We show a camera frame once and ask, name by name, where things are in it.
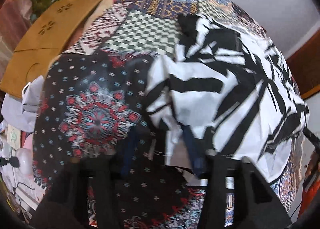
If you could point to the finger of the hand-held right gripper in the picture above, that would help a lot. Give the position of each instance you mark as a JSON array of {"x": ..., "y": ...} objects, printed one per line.
[{"x": 312, "y": 137}]

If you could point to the wooden folding lap table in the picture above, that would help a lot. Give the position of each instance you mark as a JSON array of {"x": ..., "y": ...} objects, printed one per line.
[{"x": 37, "y": 51}]

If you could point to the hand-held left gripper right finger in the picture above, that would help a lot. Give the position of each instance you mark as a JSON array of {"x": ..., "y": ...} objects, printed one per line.
[{"x": 225, "y": 184}]

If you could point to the black and white patterned shirt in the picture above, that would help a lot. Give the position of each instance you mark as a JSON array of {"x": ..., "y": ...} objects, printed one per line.
[{"x": 237, "y": 69}]

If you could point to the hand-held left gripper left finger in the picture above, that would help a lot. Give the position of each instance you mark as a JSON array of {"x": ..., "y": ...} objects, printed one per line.
[{"x": 100, "y": 181}]

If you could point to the pink brown curtain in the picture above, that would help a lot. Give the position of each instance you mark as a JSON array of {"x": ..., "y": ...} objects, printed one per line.
[{"x": 13, "y": 11}]

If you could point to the white plastic bag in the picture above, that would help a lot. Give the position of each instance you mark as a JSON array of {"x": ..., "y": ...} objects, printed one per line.
[{"x": 31, "y": 104}]

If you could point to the patchwork printed blanket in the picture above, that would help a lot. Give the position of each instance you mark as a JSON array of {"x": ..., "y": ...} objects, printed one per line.
[{"x": 95, "y": 89}]

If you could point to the pile of papers and packets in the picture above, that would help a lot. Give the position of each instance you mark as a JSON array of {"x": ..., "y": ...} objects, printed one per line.
[{"x": 15, "y": 186}]

